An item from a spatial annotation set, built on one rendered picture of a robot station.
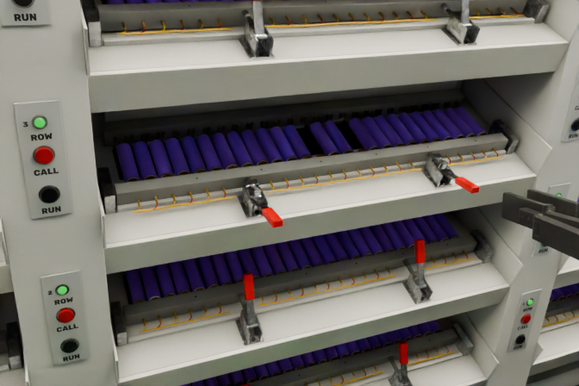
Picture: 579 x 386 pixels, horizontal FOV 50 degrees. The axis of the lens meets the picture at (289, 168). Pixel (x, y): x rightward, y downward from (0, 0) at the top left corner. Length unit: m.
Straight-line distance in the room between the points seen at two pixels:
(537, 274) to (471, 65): 0.41
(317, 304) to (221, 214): 0.24
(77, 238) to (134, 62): 0.20
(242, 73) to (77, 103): 0.17
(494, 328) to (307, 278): 0.36
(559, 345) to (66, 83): 0.98
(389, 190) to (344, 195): 0.07
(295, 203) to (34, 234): 0.30
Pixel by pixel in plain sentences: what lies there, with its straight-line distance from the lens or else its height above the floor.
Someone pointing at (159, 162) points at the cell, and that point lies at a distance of 0.77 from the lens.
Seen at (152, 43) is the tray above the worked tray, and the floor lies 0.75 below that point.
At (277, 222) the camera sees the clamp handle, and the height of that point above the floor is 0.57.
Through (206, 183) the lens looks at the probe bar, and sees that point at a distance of 0.75.
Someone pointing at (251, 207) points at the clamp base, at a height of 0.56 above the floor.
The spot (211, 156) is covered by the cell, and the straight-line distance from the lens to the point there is 0.79.
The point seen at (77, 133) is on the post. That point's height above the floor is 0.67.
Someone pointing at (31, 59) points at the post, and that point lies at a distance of 0.62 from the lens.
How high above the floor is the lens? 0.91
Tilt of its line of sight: 25 degrees down
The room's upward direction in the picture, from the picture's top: 3 degrees clockwise
